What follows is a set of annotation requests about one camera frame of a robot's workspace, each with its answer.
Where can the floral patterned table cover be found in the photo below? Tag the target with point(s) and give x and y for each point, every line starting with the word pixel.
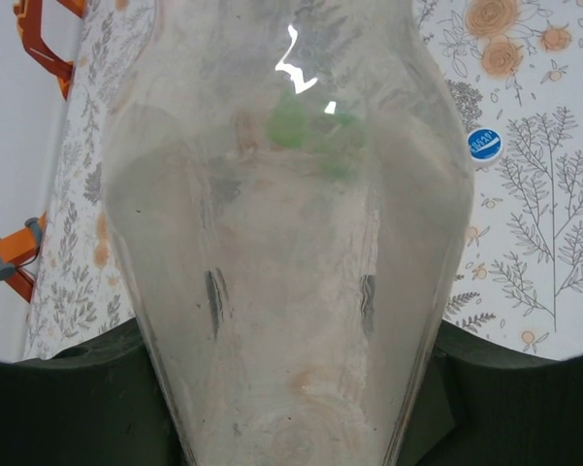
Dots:
pixel 538 242

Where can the blue bottle cap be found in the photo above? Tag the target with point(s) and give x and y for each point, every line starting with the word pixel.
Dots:
pixel 485 145

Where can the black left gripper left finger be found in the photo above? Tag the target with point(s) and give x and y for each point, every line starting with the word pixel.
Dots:
pixel 68 412

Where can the clear bottle with green label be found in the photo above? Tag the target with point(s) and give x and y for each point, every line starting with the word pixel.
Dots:
pixel 291 131

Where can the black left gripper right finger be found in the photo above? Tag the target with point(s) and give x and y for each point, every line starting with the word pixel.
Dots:
pixel 514 412

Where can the clear bottle with white label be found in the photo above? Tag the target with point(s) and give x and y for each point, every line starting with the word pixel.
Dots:
pixel 291 291

